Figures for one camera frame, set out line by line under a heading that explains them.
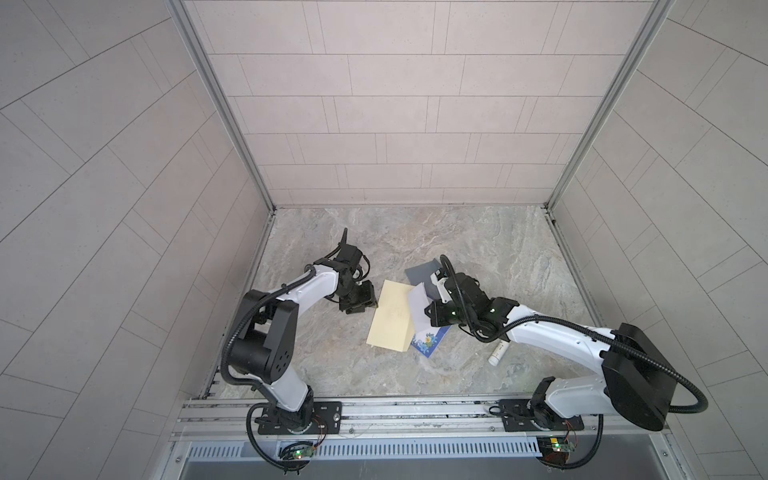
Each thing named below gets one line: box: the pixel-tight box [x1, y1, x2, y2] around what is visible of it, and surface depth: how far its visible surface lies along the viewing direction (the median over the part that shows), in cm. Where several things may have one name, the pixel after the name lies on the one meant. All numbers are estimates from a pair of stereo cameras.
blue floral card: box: [411, 325, 451, 358], surface depth 84 cm
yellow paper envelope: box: [366, 279, 415, 352], surface depth 89 cm
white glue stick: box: [488, 340, 510, 367], surface depth 82 cm
